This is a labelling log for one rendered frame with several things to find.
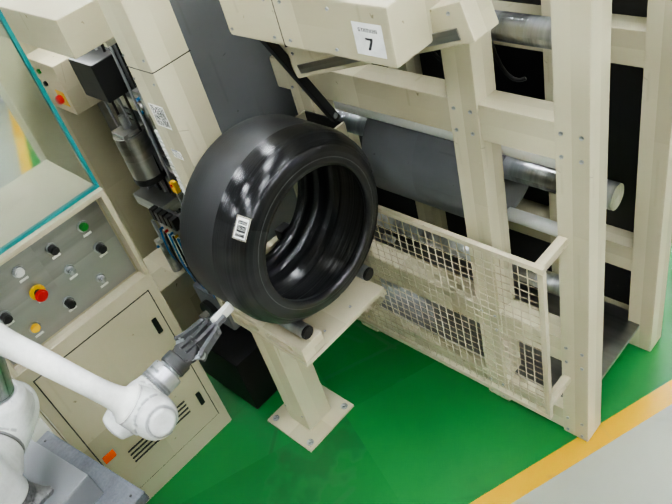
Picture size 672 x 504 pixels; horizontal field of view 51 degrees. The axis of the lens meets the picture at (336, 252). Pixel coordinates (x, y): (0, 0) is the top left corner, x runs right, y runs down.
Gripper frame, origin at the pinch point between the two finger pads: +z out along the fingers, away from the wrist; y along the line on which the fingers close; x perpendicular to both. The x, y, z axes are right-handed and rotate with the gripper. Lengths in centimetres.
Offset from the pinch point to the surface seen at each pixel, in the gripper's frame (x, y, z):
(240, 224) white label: -26.8, -9.8, 14.4
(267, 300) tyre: -3.1, -11.9, 8.9
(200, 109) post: -36, 26, 37
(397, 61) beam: -50, -36, 56
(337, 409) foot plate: 111, 23, 22
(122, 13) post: -70, 28, 32
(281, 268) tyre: 19.3, 14.1, 28.5
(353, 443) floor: 111, 7, 14
